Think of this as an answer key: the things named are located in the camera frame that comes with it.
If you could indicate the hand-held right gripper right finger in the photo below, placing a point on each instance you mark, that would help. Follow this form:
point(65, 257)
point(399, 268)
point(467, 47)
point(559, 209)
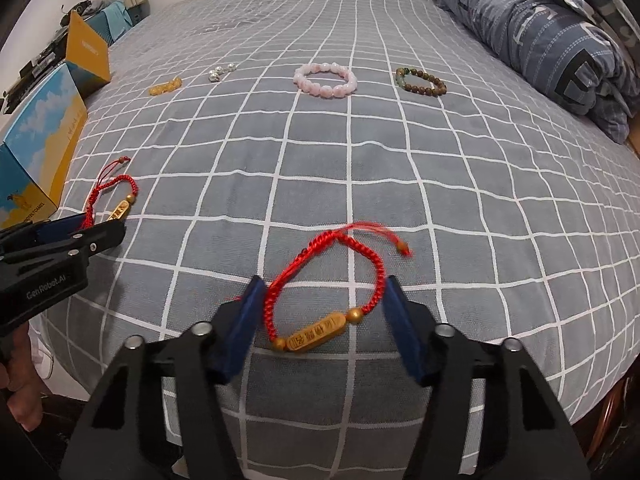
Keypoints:
point(400, 332)

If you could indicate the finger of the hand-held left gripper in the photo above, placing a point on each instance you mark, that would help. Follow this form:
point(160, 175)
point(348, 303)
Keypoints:
point(95, 242)
point(55, 227)

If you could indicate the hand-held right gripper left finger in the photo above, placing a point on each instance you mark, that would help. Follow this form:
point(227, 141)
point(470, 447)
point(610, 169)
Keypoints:
point(240, 332)

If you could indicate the blue yellow cardboard box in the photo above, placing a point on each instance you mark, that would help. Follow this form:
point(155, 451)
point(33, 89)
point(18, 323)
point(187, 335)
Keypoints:
point(45, 110)

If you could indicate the person's left hand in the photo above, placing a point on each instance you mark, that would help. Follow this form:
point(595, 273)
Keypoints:
point(22, 395)

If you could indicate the stack of black devices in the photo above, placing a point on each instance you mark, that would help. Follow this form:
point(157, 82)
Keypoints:
point(40, 60)

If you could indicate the teal suitcase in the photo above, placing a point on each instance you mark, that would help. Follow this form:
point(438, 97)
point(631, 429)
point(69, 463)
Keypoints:
point(112, 17)

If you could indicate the folded grey printed quilt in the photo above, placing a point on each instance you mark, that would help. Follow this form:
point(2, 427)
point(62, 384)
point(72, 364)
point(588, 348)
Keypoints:
point(525, 20)

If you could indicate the wooden bed frame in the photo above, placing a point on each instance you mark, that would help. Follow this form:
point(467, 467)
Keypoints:
point(610, 420)

